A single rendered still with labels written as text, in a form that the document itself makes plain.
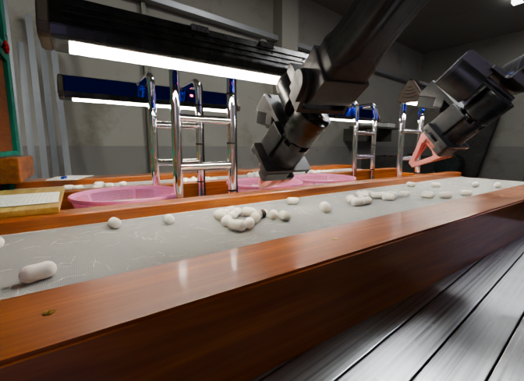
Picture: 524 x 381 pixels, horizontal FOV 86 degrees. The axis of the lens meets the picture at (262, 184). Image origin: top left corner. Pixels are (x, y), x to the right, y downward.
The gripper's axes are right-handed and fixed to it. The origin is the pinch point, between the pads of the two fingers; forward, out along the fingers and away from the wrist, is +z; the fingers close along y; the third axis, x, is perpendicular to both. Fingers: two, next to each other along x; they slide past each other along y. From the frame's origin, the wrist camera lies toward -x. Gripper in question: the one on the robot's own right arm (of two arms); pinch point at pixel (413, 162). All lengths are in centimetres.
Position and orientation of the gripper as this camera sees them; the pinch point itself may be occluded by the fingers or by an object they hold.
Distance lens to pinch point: 73.3
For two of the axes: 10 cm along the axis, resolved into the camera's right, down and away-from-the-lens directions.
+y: -8.3, 0.8, -5.5
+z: -4.2, 5.6, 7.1
